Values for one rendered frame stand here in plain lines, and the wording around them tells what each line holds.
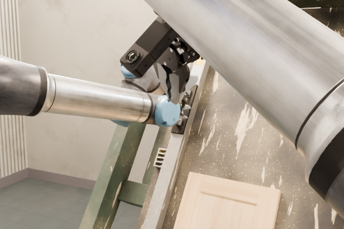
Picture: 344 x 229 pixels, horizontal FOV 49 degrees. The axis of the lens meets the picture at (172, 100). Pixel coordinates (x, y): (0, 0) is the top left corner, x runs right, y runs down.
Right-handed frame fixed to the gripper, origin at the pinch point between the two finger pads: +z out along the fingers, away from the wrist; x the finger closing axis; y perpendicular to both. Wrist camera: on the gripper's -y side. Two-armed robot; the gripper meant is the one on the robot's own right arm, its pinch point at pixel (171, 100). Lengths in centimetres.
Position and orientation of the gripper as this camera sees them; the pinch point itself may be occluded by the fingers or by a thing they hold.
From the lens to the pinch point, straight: 73.6
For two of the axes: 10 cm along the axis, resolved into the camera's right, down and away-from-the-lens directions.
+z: 0.6, 7.7, 6.4
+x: -6.5, -4.5, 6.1
